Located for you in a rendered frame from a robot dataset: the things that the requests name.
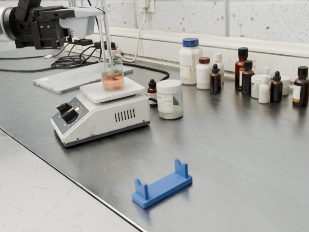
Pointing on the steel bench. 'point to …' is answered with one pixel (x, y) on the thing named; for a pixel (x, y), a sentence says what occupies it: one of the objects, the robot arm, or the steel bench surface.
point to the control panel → (63, 127)
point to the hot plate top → (134, 88)
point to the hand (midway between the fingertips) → (97, 9)
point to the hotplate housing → (107, 118)
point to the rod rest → (162, 186)
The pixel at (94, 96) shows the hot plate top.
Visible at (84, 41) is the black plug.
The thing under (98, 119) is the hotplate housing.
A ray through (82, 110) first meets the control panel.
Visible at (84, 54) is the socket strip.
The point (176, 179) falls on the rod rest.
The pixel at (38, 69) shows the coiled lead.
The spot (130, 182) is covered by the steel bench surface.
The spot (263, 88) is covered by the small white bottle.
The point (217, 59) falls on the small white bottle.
